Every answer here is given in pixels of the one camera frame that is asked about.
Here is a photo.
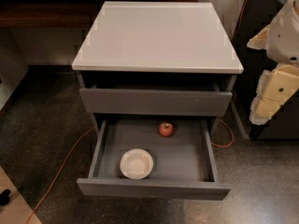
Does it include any grey drawer cabinet white top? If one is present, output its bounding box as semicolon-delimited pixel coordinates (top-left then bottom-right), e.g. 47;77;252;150
72;2;243;131

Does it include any black object at left edge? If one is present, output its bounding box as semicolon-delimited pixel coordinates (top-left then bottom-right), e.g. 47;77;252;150
0;189;11;206

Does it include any white ceramic bowl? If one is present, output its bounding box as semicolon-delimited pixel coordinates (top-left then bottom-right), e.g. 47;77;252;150
120;148;153;179

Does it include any grey top drawer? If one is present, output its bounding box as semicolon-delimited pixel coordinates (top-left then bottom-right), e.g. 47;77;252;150
79;88;232;117

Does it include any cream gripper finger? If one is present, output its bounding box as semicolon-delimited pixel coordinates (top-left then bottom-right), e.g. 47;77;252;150
249;97;280;125
247;26;269;50

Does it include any grey drawer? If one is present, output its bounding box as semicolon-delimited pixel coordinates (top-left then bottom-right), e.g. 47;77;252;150
79;88;232;117
78;119;230;201

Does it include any dark cabinet on right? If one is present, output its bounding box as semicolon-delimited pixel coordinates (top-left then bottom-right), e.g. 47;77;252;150
232;0;299;140

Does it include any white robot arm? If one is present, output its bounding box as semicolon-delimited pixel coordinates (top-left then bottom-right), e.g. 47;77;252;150
247;0;299;125

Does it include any red apple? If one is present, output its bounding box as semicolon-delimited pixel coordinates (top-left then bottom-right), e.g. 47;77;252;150
158;122;174;137

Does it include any orange power cable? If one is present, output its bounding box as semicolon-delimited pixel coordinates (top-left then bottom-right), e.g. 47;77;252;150
24;0;261;224

